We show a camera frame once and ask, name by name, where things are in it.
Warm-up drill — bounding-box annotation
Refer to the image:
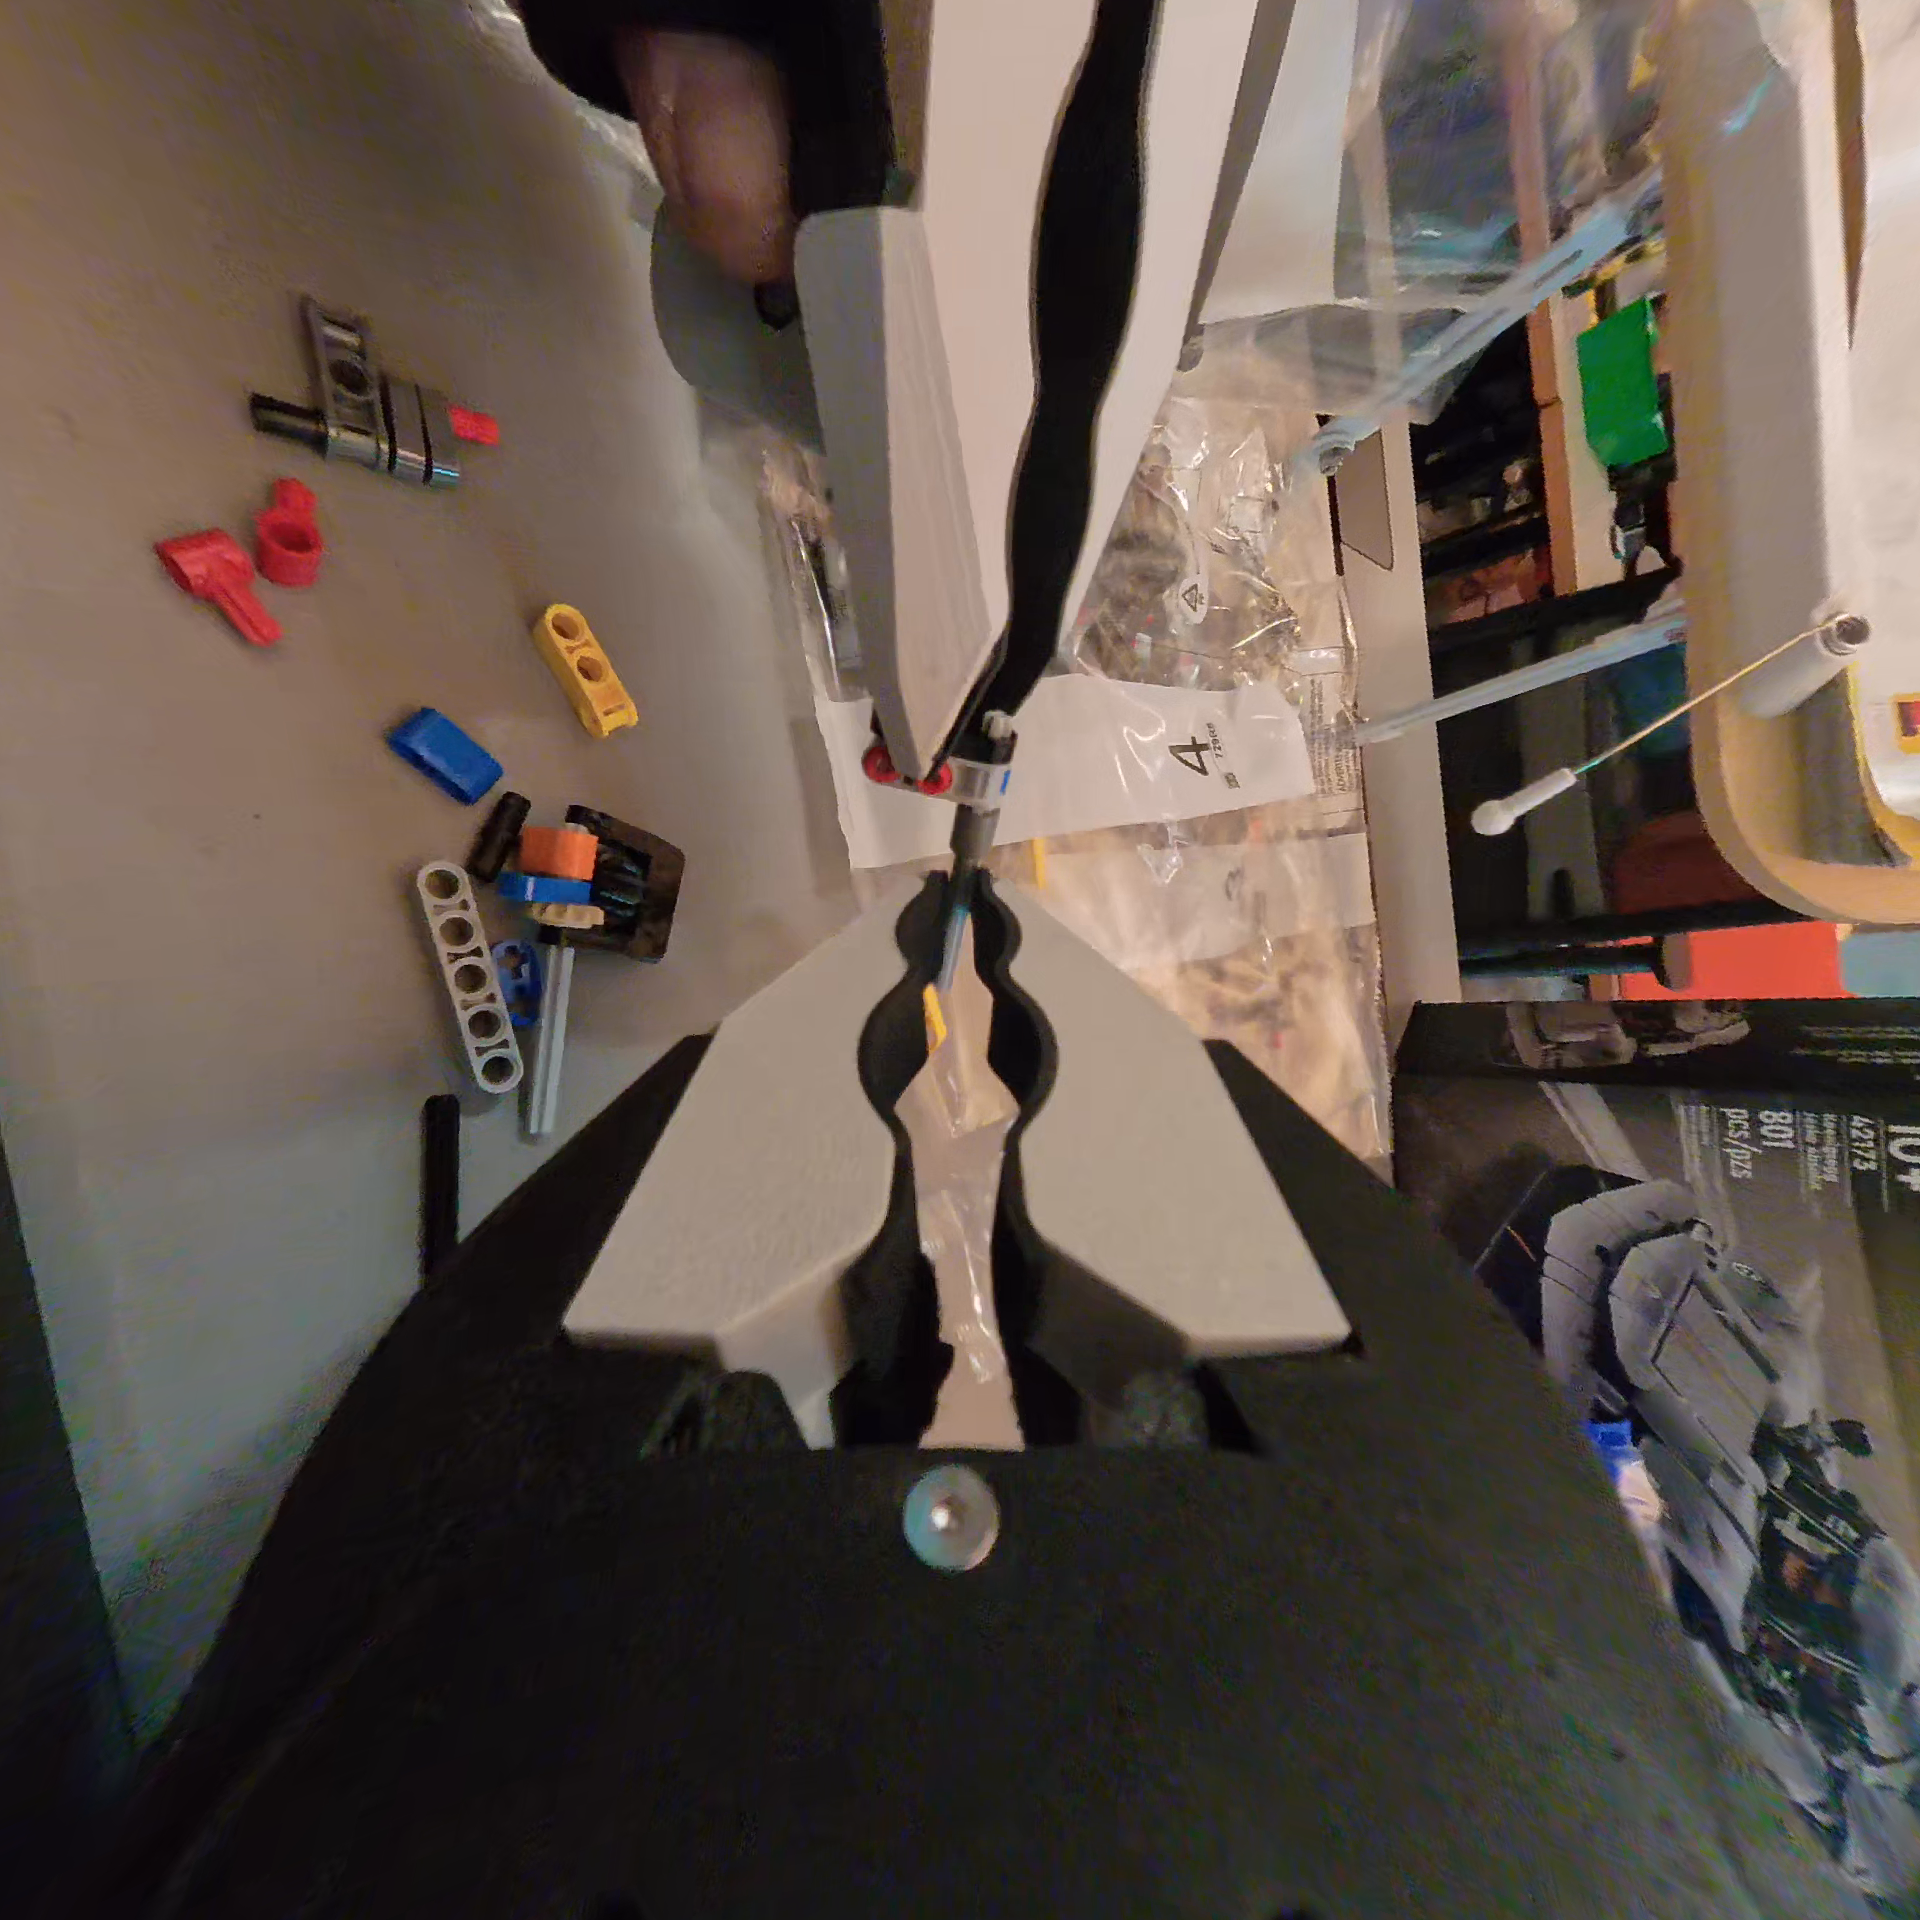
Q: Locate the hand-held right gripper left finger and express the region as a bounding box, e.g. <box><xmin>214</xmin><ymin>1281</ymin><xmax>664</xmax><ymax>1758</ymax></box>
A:
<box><xmin>564</xmin><ymin>873</ymin><xmax>963</xmax><ymax>1449</ymax></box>

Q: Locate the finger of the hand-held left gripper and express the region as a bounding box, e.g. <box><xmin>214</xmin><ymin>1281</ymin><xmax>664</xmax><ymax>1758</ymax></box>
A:
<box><xmin>983</xmin><ymin>0</ymin><xmax>1296</xmax><ymax>739</ymax></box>
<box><xmin>790</xmin><ymin>0</ymin><xmax>1113</xmax><ymax>770</ymax></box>

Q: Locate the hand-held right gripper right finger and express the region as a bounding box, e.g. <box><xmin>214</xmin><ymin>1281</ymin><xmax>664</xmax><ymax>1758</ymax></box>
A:
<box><xmin>967</xmin><ymin>868</ymin><xmax>1356</xmax><ymax>1365</ymax></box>

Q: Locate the black lego gear frame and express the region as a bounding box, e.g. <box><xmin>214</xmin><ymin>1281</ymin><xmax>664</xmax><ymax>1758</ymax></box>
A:
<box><xmin>500</xmin><ymin>808</ymin><xmax>686</xmax><ymax>967</ymax></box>

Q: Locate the light grey lego axle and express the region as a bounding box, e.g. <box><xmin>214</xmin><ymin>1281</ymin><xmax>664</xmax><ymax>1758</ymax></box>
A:
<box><xmin>520</xmin><ymin>932</ymin><xmax>578</xmax><ymax>1140</ymax></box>
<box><xmin>919</xmin><ymin>868</ymin><xmax>977</xmax><ymax>1053</ymax></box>

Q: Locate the yellow lego pin connector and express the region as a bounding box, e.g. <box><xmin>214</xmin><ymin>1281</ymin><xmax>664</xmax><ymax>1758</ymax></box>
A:
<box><xmin>533</xmin><ymin>604</ymin><xmax>640</xmax><ymax>739</ymax></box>

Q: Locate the clear lego parts bag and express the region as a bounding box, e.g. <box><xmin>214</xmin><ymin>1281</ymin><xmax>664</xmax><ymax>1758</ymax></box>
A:
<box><xmin>816</xmin><ymin>335</ymin><xmax>1388</xmax><ymax>901</ymax></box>
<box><xmin>1020</xmin><ymin>839</ymin><xmax>1388</xmax><ymax>1190</ymax></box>
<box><xmin>1199</xmin><ymin>0</ymin><xmax>1668</xmax><ymax>437</ymax></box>

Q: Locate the grey lego connector assembly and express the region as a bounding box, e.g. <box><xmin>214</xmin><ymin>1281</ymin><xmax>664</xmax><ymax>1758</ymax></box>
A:
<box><xmin>249</xmin><ymin>291</ymin><xmax>500</xmax><ymax>491</ymax></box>

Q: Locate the red lego connector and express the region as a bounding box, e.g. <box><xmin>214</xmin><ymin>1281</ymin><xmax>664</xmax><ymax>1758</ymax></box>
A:
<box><xmin>253</xmin><ymin>476</ymin><xmax>325</xmax><ymax>588</ymax></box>
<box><xmin>154</xmin><ymin>533</ymin><xmax>283</xmax><ymax>647</ymax></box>

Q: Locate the blue curved lego tile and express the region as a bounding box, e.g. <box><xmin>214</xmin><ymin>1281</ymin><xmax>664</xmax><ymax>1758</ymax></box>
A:
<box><xmin>387</xmin><ymin>705</ymin><xmax>507</xmax><ymax>802</ymax></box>

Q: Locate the black lego set box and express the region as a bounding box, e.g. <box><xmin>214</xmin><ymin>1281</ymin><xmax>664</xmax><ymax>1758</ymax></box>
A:
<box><xmin>1388</xmin><ymin>996</ymin><xmax>1920</xmax><ymax>1920</ymax></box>

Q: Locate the person's left hand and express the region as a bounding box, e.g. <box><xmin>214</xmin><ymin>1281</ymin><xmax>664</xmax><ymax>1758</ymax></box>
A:
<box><xmin>618</xmin><ymin>21</ymin><xmax>796</xmax><ymax>291</ymax></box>

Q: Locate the small opened clear bag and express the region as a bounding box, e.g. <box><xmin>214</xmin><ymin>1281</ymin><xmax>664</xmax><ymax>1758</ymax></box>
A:
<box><xmin>757</xmin><ymin>433</ymin><xmax>1017</xmax><ymax>1389</ymax></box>

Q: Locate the light grey five-hole beam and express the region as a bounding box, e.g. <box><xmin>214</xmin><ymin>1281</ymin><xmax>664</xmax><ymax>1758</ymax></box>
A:
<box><xmin>414</xmin><ymin>859</ymin><xmax>527</xmax><ymax>1095</ymax></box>

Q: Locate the green box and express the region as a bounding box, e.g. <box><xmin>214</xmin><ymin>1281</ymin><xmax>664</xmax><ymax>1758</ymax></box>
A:
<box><xmin>1575</xmin><ymin>296</ymin><xmax>1668</xmax><ymax>466</ymax></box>

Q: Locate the wooden book stand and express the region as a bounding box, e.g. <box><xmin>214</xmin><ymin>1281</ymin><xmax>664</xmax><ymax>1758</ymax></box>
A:
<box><xmin>1309</xmin><ymin>0</ymin><xmax>1920</xmax><ymax>1001</ymax></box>

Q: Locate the red storage box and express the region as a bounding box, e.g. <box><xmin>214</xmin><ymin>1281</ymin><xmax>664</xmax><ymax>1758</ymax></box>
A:
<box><xmin>1613</xmin><ymin>824</ymin><xmax>1848</xmax><ymax>999</ymax></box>

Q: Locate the black dimpled mat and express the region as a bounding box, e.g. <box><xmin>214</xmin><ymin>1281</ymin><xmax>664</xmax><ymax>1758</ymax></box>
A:
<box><xmin>0</xmin><ymin>1117</ymin><xmax>154</xmax><ymax>1804</ymax></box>

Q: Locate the wire page holder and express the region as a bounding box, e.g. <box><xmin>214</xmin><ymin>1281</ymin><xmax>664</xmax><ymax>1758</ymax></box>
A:
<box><xmin>1470</xmin><ymin>611</ymin><xmax>1875</xmax><ymax>839</ymax></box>

